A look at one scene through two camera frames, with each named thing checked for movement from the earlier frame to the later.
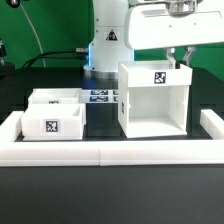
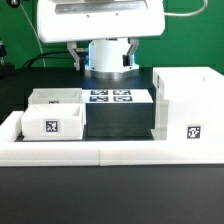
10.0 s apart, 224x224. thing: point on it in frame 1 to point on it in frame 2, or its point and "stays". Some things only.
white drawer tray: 53,121 stays
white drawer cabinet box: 153,98 to 188,104
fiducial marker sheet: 100,95 stays
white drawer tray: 57,96 stays
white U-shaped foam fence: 111,153 stays
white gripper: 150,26 to 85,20
